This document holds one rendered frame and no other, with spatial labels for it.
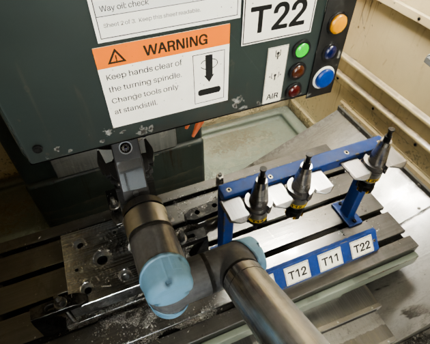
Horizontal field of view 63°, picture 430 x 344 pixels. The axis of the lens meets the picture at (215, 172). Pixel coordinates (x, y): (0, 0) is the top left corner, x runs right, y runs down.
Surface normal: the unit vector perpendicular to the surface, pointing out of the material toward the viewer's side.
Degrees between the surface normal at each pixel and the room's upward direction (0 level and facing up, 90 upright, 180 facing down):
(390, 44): 90
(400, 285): 24
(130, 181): 58
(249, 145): 0
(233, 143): 0
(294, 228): 0
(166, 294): 91
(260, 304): 36
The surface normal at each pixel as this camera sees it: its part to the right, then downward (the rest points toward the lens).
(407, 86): -0.93, 0.28
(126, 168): 0.29, 0.23
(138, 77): 0.38, 0.68
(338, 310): 0.12, -0.71
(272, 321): -0.55, -0.71
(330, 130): -0.38, -0.51
